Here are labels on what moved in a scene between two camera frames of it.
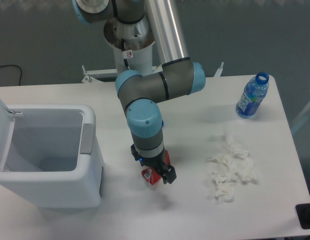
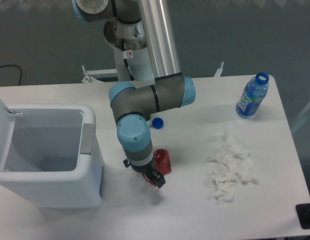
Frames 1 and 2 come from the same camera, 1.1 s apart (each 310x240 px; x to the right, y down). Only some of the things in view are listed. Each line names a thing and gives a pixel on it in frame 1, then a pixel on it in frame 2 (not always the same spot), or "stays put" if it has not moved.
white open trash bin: [49, 154] stays put
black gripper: [158, 163] -> [150, 170]
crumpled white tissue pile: [236, 164] stays put
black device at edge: [305, 213] stays put
